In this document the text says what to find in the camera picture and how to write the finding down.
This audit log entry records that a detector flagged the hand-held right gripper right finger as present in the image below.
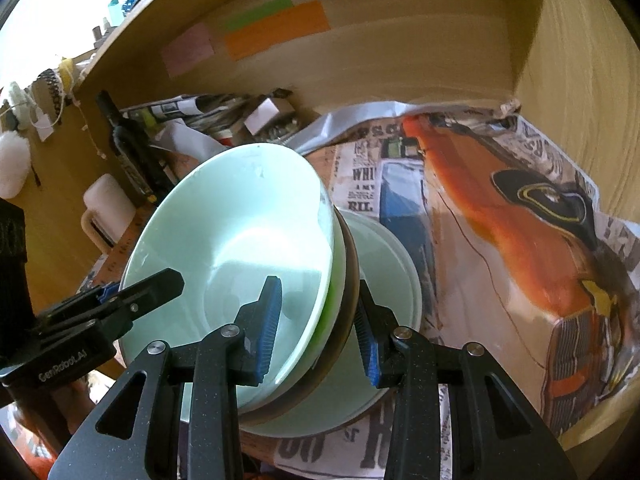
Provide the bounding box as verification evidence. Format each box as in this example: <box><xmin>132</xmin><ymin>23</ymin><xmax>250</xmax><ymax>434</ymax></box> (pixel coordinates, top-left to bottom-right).
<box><xmin>354</xmin><ymin>280</ymin><xmax>571</xmax><ymax>480</ymax></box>

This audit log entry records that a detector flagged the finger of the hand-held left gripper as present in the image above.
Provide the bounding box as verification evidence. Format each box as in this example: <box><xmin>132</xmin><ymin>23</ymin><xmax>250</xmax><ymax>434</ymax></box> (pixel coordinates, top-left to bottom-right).
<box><xmin>95</xmin><ymin>268</ymin><xmax>185</xmax><ymax>333</ymax></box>

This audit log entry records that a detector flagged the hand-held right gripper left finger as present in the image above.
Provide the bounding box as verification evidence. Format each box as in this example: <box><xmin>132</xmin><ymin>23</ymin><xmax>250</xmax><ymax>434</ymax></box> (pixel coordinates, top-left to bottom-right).
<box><xmin>47</xmin><ymin>276</ymin><xmax>283</xmax><ymax>480</ymax></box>

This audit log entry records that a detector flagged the mint green plate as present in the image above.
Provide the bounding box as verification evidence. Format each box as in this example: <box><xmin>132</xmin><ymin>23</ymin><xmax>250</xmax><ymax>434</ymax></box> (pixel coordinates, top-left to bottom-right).
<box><xmin>180</xmin><ymin>212</ymin><xmax>423</xmax><ymax>437</ymax></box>

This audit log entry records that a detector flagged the dark brown plate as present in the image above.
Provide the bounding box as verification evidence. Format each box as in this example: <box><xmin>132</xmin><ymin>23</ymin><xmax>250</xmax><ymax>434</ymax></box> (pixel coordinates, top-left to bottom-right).
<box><xmin>239</xmin><ymin>207</ymin><xmax>362</xmax><ymax>426</ymax></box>

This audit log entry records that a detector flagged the mint green bowl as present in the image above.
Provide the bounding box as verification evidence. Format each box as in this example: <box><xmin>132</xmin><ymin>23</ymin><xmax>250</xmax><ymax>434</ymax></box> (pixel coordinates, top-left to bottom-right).
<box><xmin>119</xmin><ymin>143</ymin><xmax>336</xmax><ymax>413</ymax></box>

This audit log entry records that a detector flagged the person's left forearm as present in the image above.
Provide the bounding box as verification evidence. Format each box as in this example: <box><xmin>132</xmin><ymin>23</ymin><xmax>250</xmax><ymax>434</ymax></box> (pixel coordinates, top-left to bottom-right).
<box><xmin>0</xmin><ymin>380</ymin><xmax>106</xmax><ymax>480</ymax></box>

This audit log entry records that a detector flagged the wooden ruler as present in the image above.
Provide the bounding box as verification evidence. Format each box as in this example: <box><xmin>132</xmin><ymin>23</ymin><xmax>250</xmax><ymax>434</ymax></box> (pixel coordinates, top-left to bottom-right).
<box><xmin>95</xmin><ymin>205</ymin><xmax>148</xmax><ymax>286</ymax></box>

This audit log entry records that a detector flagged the cream mug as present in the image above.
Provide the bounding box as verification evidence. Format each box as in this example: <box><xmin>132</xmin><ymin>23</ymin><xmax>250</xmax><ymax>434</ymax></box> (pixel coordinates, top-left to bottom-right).
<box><xmin>81</xmin><ymin>174</ymin><xmax>142</xmax><ymax>252</ymax></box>

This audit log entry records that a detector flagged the dark wine bottle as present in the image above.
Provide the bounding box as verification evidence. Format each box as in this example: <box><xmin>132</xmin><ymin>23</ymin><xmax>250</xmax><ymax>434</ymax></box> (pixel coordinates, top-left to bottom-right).
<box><xmin>95</xmin><ymin>91</ymin><xmax>172</xmax><ymax>202</ymax></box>

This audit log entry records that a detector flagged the pile of folded newspapers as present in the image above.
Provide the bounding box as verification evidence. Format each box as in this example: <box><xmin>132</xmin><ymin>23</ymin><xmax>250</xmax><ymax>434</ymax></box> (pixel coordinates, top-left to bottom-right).
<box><xmin>125</xmin><ymin>92</ymin><xmax>261</xmax><ymax>136</ymax></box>

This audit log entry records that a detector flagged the white fluffy pompom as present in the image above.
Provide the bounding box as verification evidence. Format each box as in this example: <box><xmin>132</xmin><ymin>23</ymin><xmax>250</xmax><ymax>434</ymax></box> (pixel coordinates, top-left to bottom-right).
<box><xmin>0</xmin><ymin>131</ymin><xmax>31</xmax><ymax>200</ymax></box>

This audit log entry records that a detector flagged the newspaper print table paper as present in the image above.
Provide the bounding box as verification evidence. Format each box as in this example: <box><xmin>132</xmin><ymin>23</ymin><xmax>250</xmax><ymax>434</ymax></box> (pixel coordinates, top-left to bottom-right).
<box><xmin>240</xmin><ymin>100</ymin><xmax>640</xmax><ymax>480</ymax></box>

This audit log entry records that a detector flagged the small cardboard box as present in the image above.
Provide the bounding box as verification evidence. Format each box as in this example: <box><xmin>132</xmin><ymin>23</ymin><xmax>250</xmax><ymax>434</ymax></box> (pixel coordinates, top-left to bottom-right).
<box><xmin>243</xmin><ymin>96</ymin><xmax>296</xmax><ymax>136</ymax></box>

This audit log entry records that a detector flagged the braided brown headband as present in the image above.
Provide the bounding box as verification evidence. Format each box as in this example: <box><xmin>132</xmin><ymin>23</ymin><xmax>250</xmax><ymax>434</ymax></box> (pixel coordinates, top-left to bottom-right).
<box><xmin>37</xmin><ymin>69</ymin><xmax>69</xmax><ymax>111</ymax></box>

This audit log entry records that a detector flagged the pink sticky note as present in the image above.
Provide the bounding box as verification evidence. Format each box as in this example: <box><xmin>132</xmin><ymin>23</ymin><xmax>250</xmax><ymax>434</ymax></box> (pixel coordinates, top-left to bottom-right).
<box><xmin>161</xmin><ymin>22</ymin><xmax>217</xmax><ymax>79</ymax></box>

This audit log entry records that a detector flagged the wooden shelf board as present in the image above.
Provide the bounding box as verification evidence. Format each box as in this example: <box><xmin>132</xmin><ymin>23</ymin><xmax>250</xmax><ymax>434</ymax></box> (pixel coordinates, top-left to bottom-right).
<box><xmin>75</xmin><ymin>0</ymin><xmax>211</xmax><ymax>86</ymax></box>

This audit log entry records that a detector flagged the orange sticky note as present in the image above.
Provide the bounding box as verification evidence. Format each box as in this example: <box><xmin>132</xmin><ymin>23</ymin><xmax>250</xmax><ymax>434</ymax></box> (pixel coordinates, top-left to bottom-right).
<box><xmin>223</xmin><ymin>0</ymin><xmax>332</xmax><ymax>62</ymax></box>

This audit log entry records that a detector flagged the green sticky note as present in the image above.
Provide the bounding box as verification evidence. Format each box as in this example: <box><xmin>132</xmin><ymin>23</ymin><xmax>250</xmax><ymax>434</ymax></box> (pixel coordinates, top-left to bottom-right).
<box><xmin>223</xmin><ymin>0</ymin><xmax>294</xmax><ymax>32</ymax></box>

